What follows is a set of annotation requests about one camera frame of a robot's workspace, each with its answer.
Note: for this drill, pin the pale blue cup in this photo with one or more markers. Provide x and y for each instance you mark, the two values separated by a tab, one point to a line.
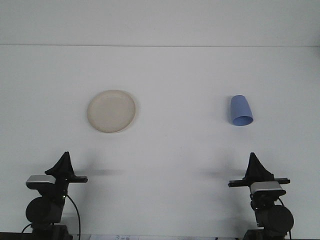
240	107

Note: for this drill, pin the pale round plate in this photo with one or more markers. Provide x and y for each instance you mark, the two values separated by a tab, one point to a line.
111	111

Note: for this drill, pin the white printed paper sheet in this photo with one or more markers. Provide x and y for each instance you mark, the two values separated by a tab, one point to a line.
117	237

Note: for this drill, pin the pale grey camera box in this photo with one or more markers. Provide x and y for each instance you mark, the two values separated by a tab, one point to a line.
266	186
40	179

